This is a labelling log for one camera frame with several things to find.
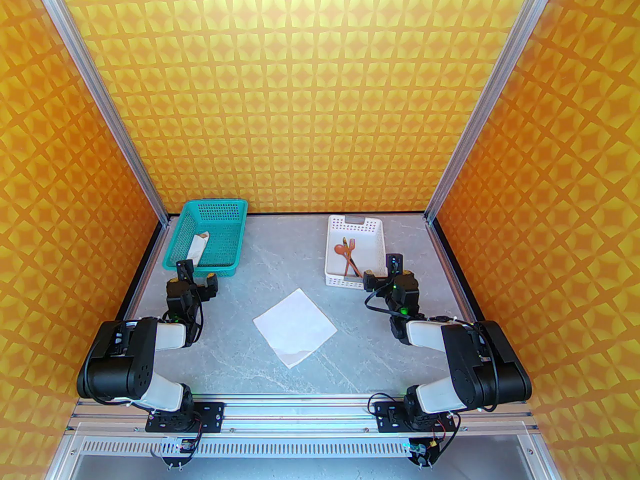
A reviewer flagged white perforated plastic basket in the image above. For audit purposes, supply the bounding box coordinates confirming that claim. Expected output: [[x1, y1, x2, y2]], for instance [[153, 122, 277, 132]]
[[324, 215, 390, 289]]

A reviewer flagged black camera cable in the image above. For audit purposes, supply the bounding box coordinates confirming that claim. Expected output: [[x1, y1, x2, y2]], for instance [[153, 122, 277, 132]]
[[363, 288, 401, 319], [190, 295, 205, 344]]

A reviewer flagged aluminium frame post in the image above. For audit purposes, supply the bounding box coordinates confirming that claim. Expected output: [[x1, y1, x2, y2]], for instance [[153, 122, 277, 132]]
[[424, 0, 565, 225], [25, 0, 169, 225]]

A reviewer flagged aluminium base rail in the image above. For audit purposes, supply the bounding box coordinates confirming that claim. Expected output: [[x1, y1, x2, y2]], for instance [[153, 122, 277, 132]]
[[70, 394, 538, 436]]

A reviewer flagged white paper napkin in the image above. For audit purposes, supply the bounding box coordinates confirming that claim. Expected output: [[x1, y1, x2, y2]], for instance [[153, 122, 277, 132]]
[[252, 288, 337, 369]]

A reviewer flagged aluminium table side rail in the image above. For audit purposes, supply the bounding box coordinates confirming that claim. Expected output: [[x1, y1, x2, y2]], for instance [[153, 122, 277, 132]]
[[427, 218, 481, 324], [112, 218, 173, 329]]

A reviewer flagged teal plastic basket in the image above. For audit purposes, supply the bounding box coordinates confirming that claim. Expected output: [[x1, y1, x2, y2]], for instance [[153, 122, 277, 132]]
[[162, 199, 249, 277]]

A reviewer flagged orange plastic spoon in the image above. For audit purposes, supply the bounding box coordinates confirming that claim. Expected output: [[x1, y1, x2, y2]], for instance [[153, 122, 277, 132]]
[[334, 244, 362, 276]]

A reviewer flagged small electronics board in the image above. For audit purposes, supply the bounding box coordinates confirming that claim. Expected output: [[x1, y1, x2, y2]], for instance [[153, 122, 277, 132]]
[[407, 438, 441, 469], [160, 438, 198, 469]]

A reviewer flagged rolled white napkin bundle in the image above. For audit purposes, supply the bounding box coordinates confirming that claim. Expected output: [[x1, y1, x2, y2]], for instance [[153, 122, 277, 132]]
[[186, 232, 211, 269]]

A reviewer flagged white slotted cable duct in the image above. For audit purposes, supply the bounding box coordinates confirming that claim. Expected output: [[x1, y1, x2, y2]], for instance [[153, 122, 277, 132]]
[[80, 436, 528, 458]]

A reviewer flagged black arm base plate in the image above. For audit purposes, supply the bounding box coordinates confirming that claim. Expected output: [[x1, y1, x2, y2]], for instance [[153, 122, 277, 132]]
[[372, 402, 457, 434], [145, 402, 226, 431]]

